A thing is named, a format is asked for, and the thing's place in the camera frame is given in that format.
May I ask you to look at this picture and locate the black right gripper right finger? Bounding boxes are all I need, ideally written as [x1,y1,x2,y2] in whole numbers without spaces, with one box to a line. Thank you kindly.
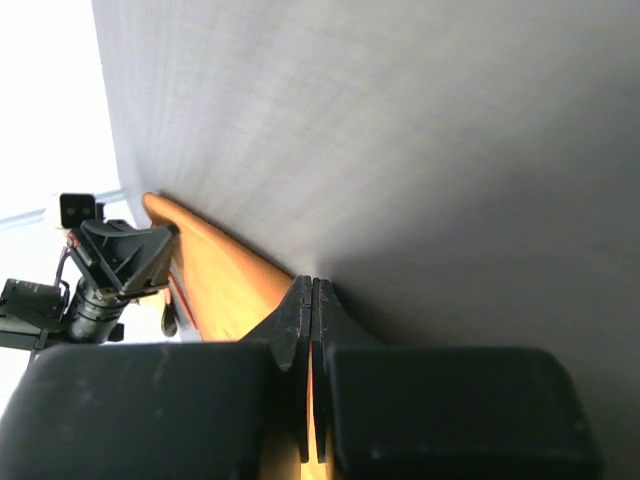
[310,278,381,463]

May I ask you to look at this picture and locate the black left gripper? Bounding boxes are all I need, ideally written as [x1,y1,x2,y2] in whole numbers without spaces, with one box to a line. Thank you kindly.
[64,220,178,345]

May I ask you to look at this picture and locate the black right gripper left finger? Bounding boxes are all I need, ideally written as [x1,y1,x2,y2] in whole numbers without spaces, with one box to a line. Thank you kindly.
[240,275,313,463]

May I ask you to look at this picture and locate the orange cloth napkin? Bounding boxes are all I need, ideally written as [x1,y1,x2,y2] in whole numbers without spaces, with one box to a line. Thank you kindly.
[142,192,293,342]

